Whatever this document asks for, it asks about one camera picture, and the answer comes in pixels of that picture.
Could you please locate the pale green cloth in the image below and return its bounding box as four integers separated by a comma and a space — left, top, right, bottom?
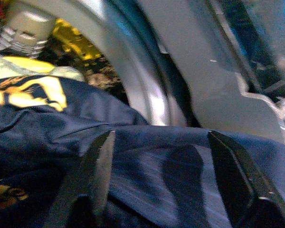
0, 53, 85, 83

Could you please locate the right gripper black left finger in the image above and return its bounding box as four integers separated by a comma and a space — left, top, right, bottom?
44, 130, 116, 228

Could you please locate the navy garment with yellow print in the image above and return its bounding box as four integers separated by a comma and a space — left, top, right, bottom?
0, 75, 285, 228

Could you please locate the grey top-load washing machine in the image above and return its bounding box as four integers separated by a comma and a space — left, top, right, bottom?
0, 0, 285, 149

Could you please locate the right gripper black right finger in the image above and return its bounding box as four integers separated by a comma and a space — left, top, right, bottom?
208, 130, 285, 228

